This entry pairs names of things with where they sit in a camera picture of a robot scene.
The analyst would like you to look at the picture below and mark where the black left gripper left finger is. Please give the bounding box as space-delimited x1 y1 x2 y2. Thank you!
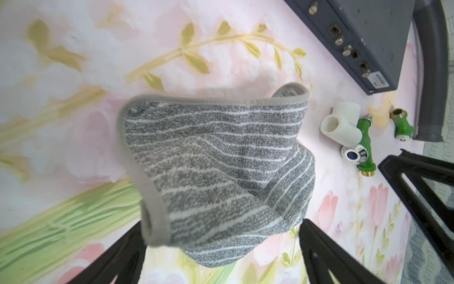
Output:
70 222 147 284

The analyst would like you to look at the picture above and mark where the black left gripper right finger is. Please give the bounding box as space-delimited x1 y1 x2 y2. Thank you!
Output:
299 219 383 284

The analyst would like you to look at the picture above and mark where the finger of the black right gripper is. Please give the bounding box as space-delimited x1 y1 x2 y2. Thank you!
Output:
378 150 454 266

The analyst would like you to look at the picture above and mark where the grey striped square dishcloth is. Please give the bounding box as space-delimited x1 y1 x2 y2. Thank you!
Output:
116 83 315 267

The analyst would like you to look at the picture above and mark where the pink floral table mat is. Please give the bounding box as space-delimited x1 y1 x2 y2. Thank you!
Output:
1 1 423 284

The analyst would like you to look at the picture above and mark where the green valve near tee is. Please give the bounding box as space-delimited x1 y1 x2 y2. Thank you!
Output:
340 115 377 177

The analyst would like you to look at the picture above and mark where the white plastic tee fitting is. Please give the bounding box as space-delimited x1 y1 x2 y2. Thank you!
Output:
320 102 362 147

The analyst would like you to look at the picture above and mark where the dark grey flat electronics box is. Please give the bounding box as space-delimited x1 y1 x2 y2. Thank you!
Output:
286 0 415 95

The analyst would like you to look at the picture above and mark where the green valve near hose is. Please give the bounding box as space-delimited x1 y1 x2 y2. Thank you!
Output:
390 108 415 142

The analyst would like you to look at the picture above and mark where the black corrugated hose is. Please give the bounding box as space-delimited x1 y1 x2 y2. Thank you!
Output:
411 0 449 142

